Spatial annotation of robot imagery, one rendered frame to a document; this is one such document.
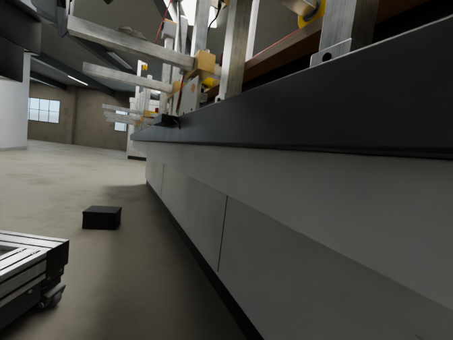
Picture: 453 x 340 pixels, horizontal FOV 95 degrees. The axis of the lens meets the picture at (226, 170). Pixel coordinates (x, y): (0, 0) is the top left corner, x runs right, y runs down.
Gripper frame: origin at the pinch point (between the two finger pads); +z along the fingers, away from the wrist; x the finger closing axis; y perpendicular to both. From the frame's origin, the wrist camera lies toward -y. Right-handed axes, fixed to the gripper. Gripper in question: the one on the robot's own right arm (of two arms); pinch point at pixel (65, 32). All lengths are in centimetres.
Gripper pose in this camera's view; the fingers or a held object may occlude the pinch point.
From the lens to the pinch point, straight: 65.7
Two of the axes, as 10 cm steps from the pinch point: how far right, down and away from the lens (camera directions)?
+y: -8.8, -0.7, -4.7
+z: -1.2, 9.9, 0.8
